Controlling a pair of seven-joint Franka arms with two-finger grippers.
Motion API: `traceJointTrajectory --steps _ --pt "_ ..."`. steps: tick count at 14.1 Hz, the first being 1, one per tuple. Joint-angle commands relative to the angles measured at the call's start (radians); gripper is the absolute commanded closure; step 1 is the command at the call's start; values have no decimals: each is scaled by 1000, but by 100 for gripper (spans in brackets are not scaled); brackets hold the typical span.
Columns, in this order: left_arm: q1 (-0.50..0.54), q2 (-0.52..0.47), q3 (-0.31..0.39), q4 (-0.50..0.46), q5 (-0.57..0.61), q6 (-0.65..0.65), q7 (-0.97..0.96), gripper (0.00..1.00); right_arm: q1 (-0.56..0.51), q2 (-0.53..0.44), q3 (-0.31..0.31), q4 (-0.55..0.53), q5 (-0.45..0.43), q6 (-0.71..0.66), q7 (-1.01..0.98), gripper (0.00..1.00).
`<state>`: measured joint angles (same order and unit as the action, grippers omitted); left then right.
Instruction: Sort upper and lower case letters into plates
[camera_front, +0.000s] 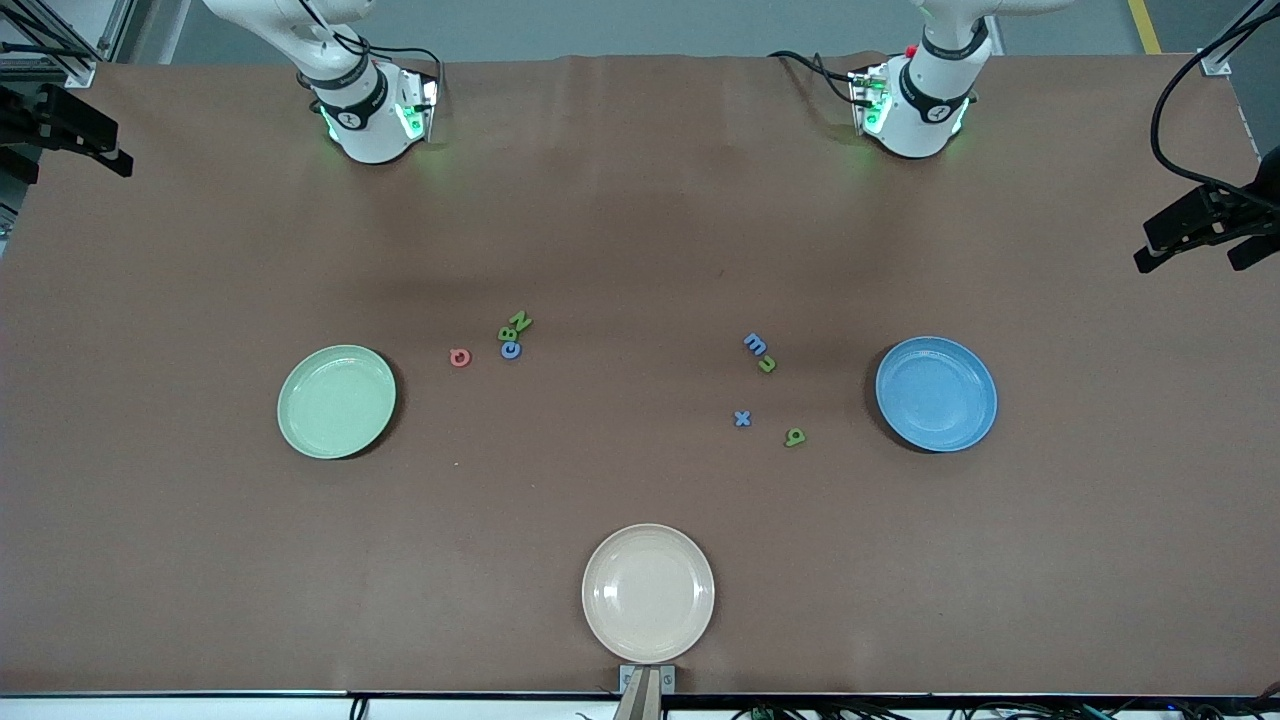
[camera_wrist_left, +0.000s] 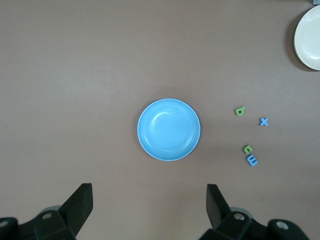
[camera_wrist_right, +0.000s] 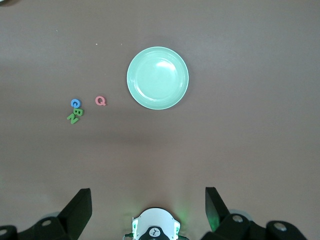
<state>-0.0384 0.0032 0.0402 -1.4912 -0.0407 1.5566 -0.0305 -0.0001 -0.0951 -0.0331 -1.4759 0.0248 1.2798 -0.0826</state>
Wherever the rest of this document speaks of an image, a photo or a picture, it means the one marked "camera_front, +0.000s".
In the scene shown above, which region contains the white table edge rail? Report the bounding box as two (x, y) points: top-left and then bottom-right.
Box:
(0, 690), (1280, 720)

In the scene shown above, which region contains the brown table cover sheet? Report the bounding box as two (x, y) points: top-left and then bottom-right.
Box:
(0, 52), (1280, 698)

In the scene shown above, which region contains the green plate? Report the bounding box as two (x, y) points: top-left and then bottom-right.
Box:
(277, 344), (398, 460)

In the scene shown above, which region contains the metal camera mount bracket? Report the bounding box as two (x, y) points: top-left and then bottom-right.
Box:
(618, 664), (677, 720)

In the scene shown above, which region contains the beige plate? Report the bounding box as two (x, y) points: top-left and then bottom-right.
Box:
(581, 523), (716, 664)

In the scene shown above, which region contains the black base cable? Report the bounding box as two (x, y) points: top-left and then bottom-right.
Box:
(768, 50), (861, 106)
(340, 40), (446, 106)

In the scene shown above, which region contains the black left base cable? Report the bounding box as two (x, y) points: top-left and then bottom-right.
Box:
(768, 50), (861, 106)

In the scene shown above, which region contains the black right base cable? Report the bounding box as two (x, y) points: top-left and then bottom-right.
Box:
(340, 40), (446, 106)

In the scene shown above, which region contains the blue plate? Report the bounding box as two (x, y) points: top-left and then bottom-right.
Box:
(875, 336), (999, 453)

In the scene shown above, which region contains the aluminium frame profile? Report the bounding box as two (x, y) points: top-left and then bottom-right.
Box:
(1198, 0), (1280, 77)
(0, 0), (136, 89)

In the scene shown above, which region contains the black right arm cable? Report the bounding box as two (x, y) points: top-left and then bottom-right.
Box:
(295, 0), (371, 61)

